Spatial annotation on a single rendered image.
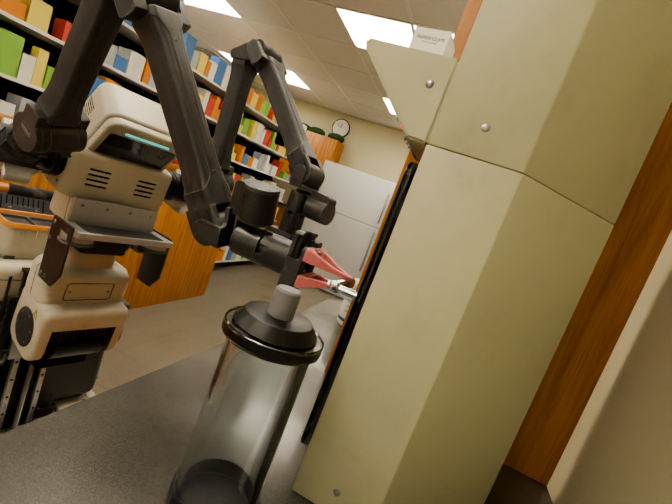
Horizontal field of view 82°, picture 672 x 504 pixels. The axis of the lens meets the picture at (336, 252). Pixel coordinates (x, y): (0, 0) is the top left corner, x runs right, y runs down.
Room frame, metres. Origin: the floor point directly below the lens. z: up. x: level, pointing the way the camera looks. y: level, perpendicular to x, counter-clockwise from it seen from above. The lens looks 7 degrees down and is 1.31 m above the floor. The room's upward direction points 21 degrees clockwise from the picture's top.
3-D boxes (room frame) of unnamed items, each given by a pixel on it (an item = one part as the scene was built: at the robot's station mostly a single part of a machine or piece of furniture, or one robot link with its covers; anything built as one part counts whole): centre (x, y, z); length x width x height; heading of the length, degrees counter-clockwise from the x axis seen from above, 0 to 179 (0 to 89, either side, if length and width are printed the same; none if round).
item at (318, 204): (0.98, 0.10, 1.31); 0.11 x 0.09 x 0.12; 60
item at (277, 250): (0.62, 0.08, 1.20); 0.07 x 0.07 x 0.10; 74
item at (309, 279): (0.60, 0.01, 1.20); 0.09 x 0.07 x 0.07; 74
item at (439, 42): (0.58, -0.03, 1.54); 0.05 x 0.05 x 0.06; 70
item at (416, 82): (0.64, -0.04, 1.46); 0.32 x 0.12 x 0.10; 164
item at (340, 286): (0.56, -0.04, 1.20); 0.10 x 0.05 x 0.03; 163
